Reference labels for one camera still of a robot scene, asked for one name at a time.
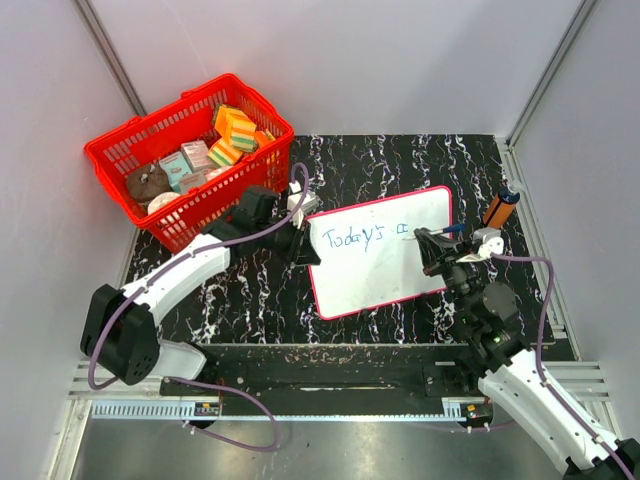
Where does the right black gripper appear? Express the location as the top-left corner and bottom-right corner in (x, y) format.
(416, 228), (479, 325)

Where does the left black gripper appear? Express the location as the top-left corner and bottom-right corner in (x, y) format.
(256, 214), (319, 268)

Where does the blue capped whiteboard marker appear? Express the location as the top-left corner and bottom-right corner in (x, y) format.
(404, 223), (465, 241)

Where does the pink framed whiteboard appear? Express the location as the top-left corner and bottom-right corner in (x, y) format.
(308, 186), (453, 321)

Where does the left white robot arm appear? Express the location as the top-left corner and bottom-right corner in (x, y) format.
(80, 182), (320, 396)

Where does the striped sponge lower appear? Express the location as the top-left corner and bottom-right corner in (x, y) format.
(207, 138), (244, 167)

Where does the pink box lower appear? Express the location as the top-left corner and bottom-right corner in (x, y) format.
(178, 171), (207, 195)

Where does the striped sponge stack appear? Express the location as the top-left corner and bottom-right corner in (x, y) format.
(212, 104), (257, 152)

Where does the pink small box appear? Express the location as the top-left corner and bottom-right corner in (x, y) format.
(181, 140), (214, 172)

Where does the pink round pastry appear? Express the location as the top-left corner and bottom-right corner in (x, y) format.
(147, 191), (181, 215)

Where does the teal small box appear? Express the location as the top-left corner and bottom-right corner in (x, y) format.
(158, 151), (192, 192)

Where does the red plastic shopping basket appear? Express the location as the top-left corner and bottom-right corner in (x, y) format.
(84, 73), (294, 253)

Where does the brown round bread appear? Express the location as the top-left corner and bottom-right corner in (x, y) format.
(126, 163), (171, 203)

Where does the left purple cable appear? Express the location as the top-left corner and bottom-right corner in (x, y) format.
(87, 162), (311, 391)

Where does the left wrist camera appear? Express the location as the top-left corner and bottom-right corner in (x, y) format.
(287, 181), (320, 229)

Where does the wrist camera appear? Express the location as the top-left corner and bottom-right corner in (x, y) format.
(457, 227), (505, 263)
(287, 181), (320, 229)

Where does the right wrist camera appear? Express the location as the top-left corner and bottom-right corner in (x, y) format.
(457, 227), (505, 263)

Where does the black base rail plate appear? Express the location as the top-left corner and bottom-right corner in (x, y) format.
(159, 342), (501, 416)

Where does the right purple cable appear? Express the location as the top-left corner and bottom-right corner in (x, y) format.
(492, 252), (634, 480)

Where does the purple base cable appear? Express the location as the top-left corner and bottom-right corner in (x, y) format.
(164, 377), (283, 450)

